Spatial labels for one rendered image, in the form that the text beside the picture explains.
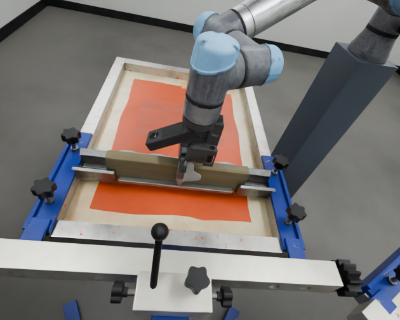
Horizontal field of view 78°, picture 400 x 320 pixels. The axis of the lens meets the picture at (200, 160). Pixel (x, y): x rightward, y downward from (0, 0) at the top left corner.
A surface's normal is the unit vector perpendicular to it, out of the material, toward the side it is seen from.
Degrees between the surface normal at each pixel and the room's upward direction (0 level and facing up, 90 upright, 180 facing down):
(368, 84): 90
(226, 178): 90
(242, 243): 0
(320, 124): 90
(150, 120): 0
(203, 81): 90
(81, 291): 0
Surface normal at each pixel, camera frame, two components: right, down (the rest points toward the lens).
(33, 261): 0.18, -0.66
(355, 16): 0.00, 0.74
